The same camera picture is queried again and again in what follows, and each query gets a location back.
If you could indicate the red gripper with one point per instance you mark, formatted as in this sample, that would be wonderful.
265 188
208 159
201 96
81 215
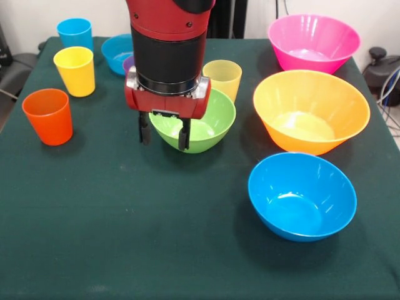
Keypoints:
168 103

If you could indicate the green bowl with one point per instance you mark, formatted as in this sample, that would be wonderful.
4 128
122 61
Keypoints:
218 115

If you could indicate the large blue bowl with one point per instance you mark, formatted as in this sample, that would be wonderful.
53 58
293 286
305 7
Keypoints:
300 193

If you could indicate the pink bowl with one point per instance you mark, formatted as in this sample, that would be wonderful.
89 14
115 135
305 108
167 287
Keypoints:
312 34

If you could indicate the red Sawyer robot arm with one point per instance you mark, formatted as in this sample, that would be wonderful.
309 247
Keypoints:
168 56

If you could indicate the purple cup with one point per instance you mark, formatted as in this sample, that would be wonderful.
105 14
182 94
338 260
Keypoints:
128 65

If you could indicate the pale translucent yellow cup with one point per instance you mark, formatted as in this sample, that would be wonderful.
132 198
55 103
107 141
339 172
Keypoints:
225 78

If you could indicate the dark green tablecloth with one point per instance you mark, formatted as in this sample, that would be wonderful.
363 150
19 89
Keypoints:
125 218

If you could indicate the small blue bowl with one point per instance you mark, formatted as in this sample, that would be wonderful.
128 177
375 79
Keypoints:
115 50

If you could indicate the red cup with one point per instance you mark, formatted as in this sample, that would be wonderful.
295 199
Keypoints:
50 122

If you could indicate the blue cup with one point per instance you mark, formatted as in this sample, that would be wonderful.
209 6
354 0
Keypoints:
75 34

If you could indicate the orange bowl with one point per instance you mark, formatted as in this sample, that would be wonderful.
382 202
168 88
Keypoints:
312 93

